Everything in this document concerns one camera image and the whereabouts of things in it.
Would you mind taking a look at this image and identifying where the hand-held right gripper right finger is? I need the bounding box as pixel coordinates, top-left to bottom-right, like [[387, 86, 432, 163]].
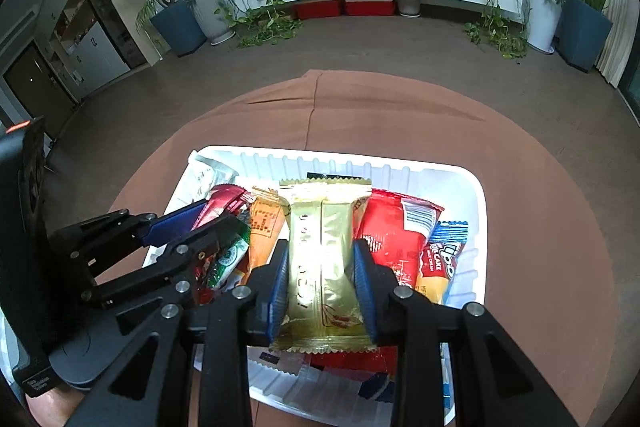
[[351, 238, 581, 427]]

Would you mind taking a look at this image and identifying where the white plastic tray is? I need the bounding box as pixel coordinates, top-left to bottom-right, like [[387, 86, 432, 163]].
[[142, 145, 488, 427]]

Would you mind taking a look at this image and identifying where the small plant grey-white pot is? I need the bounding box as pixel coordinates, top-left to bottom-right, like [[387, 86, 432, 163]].
[[187, 0, 236, 46]]

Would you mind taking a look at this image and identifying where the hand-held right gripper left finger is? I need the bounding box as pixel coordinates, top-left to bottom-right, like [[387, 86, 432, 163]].
[[65, 238, 292, 427]]

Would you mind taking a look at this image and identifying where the red storage box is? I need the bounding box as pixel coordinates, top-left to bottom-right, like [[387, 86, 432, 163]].
[[344, 0, 393, 16], [292, 0, 343, 20]]

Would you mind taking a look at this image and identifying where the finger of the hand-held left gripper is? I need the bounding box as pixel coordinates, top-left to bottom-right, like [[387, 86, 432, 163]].
[[49, 199, 209, 279], [80, 213, 252, 334]]

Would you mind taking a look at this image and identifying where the bushy plant white pot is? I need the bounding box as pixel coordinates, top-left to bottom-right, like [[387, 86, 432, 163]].
[[512, 0, 571, 55]]

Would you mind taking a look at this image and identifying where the gold snack packet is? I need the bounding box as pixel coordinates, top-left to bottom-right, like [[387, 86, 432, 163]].
[[270, 177, 378, 353]]

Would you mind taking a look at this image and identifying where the wooden wall cabinet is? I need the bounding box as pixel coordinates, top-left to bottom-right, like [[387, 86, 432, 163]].
[[0, 0, 153, 122]]

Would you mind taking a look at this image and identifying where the orange snack packet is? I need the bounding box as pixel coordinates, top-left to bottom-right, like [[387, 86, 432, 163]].
[[247, 187, 291, 273]]

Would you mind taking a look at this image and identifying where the large red snack packet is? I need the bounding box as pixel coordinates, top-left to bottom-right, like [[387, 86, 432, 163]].
[[352, 188, 446, 293]]

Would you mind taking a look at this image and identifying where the silver snack packet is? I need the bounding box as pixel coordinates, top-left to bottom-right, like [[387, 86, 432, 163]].
[[175, 154, 241, 208]]

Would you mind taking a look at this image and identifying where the red and green small packet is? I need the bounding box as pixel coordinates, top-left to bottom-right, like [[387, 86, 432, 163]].
[[197, 227, 251, 293]]

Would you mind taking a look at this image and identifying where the beige curtain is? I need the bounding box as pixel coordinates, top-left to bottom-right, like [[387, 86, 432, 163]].
[[595, 0, 636, 85]]

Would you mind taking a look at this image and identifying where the small dark red packet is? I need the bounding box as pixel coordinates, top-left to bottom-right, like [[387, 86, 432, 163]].
[[192, 184, 253, 233]]

